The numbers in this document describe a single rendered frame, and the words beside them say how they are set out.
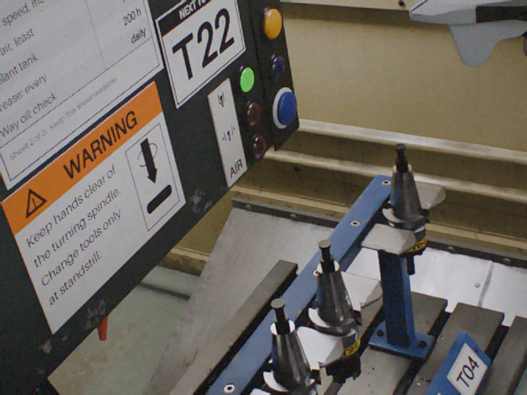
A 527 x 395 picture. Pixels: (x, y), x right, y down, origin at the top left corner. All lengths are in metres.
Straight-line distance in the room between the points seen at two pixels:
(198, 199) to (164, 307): 1.49
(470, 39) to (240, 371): 0.49
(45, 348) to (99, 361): 1.50
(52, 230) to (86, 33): 0.13
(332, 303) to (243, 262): 0.84
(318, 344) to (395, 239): 0.22
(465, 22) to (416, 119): 0.91
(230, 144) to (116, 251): 0.15
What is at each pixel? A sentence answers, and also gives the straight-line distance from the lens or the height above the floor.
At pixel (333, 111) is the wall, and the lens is 1.71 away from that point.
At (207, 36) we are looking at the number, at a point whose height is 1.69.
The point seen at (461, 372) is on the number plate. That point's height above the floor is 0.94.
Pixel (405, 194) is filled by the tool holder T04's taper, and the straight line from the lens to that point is 1.22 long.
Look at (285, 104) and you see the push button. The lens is 0.78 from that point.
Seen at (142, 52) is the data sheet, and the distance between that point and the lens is 0.63.
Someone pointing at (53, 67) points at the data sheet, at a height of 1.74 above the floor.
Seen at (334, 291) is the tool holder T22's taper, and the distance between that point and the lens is 1.07.
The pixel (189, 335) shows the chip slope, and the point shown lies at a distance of 1.88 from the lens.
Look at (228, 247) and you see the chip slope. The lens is 1.94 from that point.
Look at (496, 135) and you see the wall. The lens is 1.60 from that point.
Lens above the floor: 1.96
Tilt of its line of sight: 34 degrees down
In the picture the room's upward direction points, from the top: 11 degrees counter-clockwise
